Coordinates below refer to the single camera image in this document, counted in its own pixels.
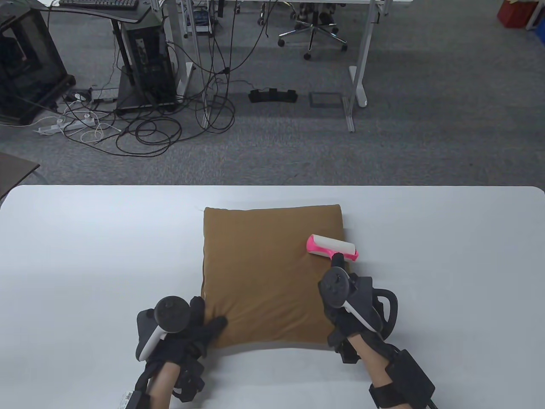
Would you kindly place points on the person's right hand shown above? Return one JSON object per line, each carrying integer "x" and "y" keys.
{"x": 340, "y": 324}

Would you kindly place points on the person's left hand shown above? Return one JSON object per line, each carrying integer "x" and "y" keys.
{"x": 200, "y": 336}

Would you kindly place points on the pink lint roller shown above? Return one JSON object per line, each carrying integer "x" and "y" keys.
{"x": 330, "y": 245}

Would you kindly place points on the brown pillow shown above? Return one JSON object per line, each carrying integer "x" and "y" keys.
{"x": 264, "y": 277}

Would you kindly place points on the person's right forearm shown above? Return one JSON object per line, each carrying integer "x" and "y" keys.
{"x": 377, "y": 370}

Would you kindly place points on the person's left forearm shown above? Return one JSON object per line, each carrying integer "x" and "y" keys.
{"x": 164, "y": 383}

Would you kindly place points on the black white tracking controller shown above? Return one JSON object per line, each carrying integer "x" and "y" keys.
{"x": 172, "y": 313}
{"x": 334, "y": 285}

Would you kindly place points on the black wrist sensor box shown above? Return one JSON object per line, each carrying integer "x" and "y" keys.
{"x": 408, "y": 375}
{"x": 136, "y": 400}

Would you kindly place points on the grey floor hatch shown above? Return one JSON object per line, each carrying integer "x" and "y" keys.
{"x": 325, "y": 99}

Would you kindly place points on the brown side table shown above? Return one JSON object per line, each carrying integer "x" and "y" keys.
{"x": 15, "y": 172}

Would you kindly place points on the white power strip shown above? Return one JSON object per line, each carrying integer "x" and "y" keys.
{"x": 55, "y": 128}

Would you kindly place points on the grey power strip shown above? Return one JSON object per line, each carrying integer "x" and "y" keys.
{"x": 104, "y": 94}

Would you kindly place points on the black computer tower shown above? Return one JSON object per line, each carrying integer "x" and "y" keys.
{"x": 149, "y": 59}

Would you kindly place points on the silver office chair base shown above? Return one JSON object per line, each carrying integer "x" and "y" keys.
{"x": 313, "y": 29}

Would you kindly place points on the black glass computer case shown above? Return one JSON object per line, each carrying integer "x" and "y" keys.
{"x": 30, "y": 64}

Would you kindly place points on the dark curved standing desk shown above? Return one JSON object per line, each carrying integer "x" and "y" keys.
{"x": 106, "y": 15}

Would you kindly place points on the black keyboard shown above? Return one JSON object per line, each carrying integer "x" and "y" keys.
{"x": 98, "y": 4}

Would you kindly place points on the red box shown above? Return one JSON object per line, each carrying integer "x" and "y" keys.
{"x": 515, "y": 15}

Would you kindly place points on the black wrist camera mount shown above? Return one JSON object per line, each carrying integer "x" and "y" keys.
{"x": 347, "y": 351}
{"x": 189, "y": 383}

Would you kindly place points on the white desk frame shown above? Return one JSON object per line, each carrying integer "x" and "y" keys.
{"x": 186, "y": 81}
{"x": 362, "y": 51}

